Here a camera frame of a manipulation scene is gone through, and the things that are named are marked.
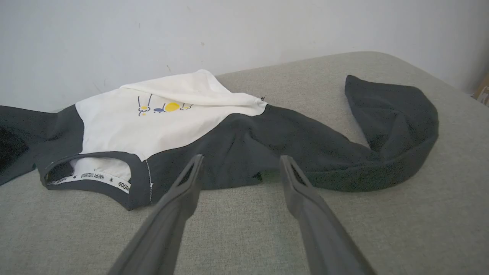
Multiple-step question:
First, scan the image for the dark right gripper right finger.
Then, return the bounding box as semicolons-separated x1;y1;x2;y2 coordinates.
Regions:
280;155;377;275

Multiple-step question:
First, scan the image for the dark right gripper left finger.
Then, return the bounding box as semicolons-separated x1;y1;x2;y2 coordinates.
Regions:
107;154;205;275

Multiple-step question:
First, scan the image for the black and white shirt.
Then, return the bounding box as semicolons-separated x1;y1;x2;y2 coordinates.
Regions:
0;69;439;211

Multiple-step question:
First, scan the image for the grey-green fabric sofa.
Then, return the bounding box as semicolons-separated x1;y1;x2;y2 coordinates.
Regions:
0;52;489;275

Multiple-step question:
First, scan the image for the brown cardboard box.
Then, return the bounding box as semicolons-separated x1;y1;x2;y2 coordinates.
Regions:
473;74;489;107

